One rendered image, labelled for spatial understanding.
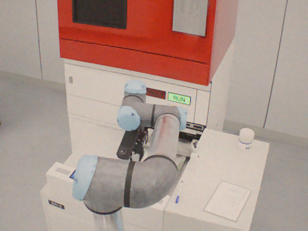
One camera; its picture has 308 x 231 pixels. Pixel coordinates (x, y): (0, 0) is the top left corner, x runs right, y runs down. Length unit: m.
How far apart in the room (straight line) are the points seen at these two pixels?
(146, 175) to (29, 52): 3.60
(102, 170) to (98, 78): 1.26
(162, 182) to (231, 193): 0.78
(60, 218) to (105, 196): 1.03
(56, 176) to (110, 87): 0.63
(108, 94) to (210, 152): 0.64
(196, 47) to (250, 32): 1.59
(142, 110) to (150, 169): 0.38
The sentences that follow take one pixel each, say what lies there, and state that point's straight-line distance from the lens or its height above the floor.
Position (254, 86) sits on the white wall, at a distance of 3.56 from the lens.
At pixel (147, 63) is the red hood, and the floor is 1.28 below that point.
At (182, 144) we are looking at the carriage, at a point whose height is 0.88.
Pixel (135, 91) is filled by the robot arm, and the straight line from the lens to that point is 1.35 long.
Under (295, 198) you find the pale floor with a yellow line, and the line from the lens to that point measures 3.23.
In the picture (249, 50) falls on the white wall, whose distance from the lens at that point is 3.43.
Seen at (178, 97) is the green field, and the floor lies 1.11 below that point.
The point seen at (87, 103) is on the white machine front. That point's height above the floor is 0.94.
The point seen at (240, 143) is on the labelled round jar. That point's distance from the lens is 1.91.
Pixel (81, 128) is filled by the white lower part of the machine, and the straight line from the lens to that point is 2.40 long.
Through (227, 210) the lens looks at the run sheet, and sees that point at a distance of 1.62.
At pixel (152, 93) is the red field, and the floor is 1.10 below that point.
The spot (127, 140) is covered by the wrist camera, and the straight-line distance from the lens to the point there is 1.44.
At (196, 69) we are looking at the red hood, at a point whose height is 1.30.
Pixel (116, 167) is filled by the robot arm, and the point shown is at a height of 1.51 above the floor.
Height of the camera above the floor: 2.11
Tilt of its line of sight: 33 degrees down
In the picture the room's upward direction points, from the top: 2 degrees clockwise
